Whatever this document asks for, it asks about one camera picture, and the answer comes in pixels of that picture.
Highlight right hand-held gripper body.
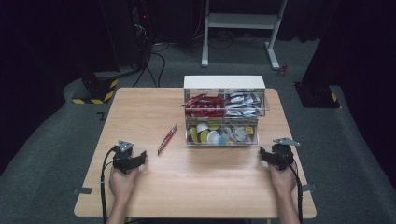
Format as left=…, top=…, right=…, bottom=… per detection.
left=271, top=137, right=302, bottom=172

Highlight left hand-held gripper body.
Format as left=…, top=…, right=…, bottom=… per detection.
left=112, top=139, right=135, bottom=175

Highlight single red stick sachet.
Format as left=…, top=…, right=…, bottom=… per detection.
left=157, top=123, right=178, bottom=156

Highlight clear drawer with stick packets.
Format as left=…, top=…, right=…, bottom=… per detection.
left=183, top=88, right=271, bottom=119

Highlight person's left hand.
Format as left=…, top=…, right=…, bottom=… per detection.
left=108, top=167, right=140, bottom=202

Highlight person's right hand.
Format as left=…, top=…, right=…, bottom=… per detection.
left=268, top=163, right=298, bottom=198

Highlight pile of grey sachets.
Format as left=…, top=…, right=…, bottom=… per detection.
left=222, top=124, right=248, bottom=144

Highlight clear drawer with capsules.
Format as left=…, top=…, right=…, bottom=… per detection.
left=185, top=116, right=260, bottom=147

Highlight pile of silver packets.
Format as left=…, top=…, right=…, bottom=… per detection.
left=224, top=91, right=262, bottom=118

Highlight pile of green white capsules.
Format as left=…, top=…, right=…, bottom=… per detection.
left=187, top=119, right=228, bottom=146

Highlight plain black stand base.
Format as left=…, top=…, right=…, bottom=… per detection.
left=293, top=81, right=341, bottom=109

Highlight black yellow striped stand base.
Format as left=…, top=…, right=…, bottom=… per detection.
left=71, top=72, right=120, bottom=105

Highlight pile of red stick packets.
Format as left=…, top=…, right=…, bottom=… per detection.
left=182, top=92, right=226, bottom=118

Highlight clear plastic drawer organizer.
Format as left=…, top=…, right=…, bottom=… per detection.
left=183, top=75, right=266, bottom=147

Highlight small red floor object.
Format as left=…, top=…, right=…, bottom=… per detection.
left=277, top=63, right=290, bottom=77

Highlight dark equipment rack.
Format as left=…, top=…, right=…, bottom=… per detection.
left=129, top=0, right=153, bottom=68

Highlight white metal stand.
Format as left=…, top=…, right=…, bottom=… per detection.
left=200, top=0, right=290, bottom=71

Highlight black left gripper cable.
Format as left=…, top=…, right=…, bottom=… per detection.
left=99, top=146, right=119, bottom=224

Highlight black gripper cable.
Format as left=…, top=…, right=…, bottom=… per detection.
left=279, top=151, right=304, bottom=224
left=99, top=146, right=119, bottom=224

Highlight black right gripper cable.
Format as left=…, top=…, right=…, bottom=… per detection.
left=279, top=151, right=304, bottom=224

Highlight black floor cables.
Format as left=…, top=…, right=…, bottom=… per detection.
left=132, top=41, right=171, bottom=89

